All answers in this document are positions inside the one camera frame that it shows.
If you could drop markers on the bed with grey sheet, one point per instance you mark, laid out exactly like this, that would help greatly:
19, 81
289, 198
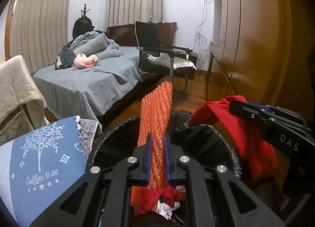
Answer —
90, 93

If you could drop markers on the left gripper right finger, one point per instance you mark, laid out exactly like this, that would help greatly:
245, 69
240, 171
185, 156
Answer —
197, 182

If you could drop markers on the red cloth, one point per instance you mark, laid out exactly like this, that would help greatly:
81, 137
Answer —
247, 137

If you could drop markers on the black lined trash bin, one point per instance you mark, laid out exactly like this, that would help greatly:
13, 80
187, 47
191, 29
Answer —
203, 143

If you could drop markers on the pink plush toy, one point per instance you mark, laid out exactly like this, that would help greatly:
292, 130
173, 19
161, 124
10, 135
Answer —
81, 61

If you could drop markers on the left beige curtain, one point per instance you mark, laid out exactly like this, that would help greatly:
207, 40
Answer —
39, 31

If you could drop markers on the brown wooden wardrobe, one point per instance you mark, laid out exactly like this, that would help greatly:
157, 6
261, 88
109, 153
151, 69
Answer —
250, 50

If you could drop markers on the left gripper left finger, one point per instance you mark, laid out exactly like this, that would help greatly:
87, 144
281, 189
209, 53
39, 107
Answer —
100, 197

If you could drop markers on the blue tree print blanket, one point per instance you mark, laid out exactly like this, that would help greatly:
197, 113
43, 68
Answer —
38, 167

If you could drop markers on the beige quilt over table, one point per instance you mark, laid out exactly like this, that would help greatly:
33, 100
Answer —
22, 104

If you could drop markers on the black metal chair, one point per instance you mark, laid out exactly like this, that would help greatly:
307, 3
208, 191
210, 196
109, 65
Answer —
161, 59

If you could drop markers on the orange foam net sleeve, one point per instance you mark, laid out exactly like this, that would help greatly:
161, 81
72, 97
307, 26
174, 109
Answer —
154, 119

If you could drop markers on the grey bedding pile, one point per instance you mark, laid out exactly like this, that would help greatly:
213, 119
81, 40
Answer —
90, 43

